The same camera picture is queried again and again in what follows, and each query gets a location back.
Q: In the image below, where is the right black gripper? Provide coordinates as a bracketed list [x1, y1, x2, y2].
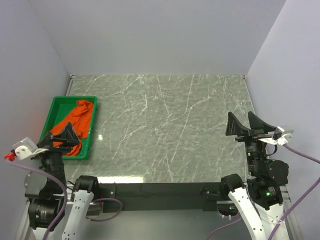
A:
[225, 109, 276, 174]

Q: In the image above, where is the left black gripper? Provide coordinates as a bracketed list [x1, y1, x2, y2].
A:
[32, 121, 79, 190]

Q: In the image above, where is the orange t-shirt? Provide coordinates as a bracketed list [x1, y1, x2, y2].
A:
[50, 100, 94, 157]

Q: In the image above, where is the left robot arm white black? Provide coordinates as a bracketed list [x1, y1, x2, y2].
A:
[24, 122, 101, 240]

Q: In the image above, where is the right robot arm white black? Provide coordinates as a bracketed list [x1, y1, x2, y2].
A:
[219, 111, 293, 240]

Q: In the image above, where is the green plastic tray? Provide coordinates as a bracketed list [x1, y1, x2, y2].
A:
[41, 96, 98, 160]

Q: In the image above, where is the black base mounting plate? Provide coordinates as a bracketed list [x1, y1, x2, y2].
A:
[93, 182, 236, 213]

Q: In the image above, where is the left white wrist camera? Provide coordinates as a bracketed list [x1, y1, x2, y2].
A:
[4, 137, 48, 162]

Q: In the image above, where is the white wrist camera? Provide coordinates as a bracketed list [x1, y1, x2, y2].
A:
[4, 137, 48, 162]
[259, 126, 294, 146]

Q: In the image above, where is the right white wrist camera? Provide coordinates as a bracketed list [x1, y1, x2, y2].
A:
[259, 126, 294, 146]

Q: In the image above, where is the aluminium frame rail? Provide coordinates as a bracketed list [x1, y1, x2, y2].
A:
[13, 186, 303, 240]

